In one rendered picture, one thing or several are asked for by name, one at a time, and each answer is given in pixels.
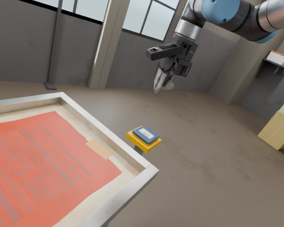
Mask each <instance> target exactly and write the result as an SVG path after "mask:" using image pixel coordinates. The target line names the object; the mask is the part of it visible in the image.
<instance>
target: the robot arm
mask: <svg viewBox="0 0 284 227"><path fill-rule="evenodd" d="M206 21H207V22H210V23H212V24H214V25H217V26H219V27H221V28H223V29H226V30H228V31H230V32H233V33H235V34H237V35H239V36H242V37H244V38H246V39H247V40H248V41H253V42H255V43H259V44H262V43H266V42H268V41H269V39H271V38H273V37H274V36H275V35H276V33H277V32H278V30H280V29H283V28H284V0H267V1H265V2H263V3H262V4H260V5H258V6H255V5H253V4H251V3H249V2H247V1H245V0H188V2H187V4H186V6H185V9H184V11H183V13H182V16H181V18H180V21H179V23H178V25H177V28H176V30H175V32H176V34H174V36H173V38H175V39H177V42H174V43H170V44H166V45H161V46H157V47H153V48H149V49H146V56H147V57H148V58H149V59H150V60H152V61H154V60H157V59H160V61H159V63H158V65H157V68H156V73H155V80H154V94H155V95H157V94H159V93H160V92H161V91H162V90H171V89H173V87H174V84H173V83H172V82H171V81H172V79H173V75H174V74H175V75H178V76H182V77H186V76H187V74H188V72H189V70H190V68H191V66H192V64H193V63H192V62H191V59H192V57H193V55H194V53H195V51H196V49H197V47H198V44H196V43H195V42H194V41H196V40H197V39H198V36H199V34H200V32H201V30H202V28H203V26H204V24H205V22H206ZM188 67H190V68H189V70H188V71H187V73H186V70H187V68H188ZM185 73H186V74H185Z"/></svg>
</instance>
